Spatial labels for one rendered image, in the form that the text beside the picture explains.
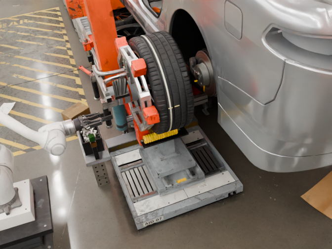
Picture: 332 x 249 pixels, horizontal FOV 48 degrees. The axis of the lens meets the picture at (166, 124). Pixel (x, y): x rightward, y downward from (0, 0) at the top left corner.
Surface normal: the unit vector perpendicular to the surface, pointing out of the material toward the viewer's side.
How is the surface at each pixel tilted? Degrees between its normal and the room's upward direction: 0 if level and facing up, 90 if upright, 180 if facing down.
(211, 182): 0
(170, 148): 90
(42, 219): 0
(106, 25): 90
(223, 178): 0
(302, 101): 89
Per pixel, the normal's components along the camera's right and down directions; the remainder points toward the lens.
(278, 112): -0.71, 0.48
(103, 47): 0.35, 0.56
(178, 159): -0.09, -0.78
